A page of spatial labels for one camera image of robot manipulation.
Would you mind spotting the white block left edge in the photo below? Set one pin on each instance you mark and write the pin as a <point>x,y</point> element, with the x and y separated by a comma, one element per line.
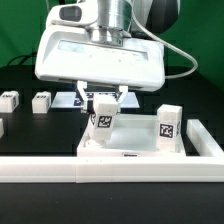
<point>1,128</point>

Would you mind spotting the white base marker plate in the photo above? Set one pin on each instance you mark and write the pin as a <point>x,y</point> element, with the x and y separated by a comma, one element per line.
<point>71,100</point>

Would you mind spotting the white L-shaped obstacle fence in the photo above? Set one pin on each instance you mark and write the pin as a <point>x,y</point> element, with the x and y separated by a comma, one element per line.
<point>206,166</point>

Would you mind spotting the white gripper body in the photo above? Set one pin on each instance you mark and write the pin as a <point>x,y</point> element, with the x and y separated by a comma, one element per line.
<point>66,54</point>

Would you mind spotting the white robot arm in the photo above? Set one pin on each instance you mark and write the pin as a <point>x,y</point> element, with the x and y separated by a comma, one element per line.
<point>106,43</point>

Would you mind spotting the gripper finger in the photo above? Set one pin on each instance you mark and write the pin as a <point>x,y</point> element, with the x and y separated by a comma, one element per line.
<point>82,96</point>
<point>121,92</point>

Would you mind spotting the white square table top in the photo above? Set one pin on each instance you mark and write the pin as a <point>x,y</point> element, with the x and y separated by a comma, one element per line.
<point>132,136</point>

